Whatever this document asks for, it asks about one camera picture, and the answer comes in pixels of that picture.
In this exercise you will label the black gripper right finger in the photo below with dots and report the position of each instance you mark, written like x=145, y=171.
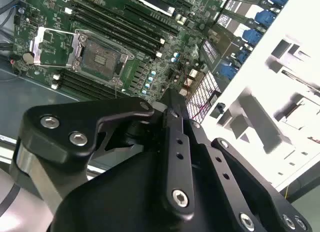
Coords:
x=250, y=187

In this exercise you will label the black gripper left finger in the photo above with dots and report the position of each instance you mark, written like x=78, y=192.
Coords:
x=57, y=131

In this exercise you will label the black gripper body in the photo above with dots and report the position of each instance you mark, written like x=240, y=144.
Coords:
x=120, y=197

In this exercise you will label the thin metal locking lever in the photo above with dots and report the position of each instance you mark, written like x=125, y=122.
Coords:
x=116, y=91

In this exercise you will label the metal socket cover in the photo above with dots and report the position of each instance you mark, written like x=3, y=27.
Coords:
x=37, y=45

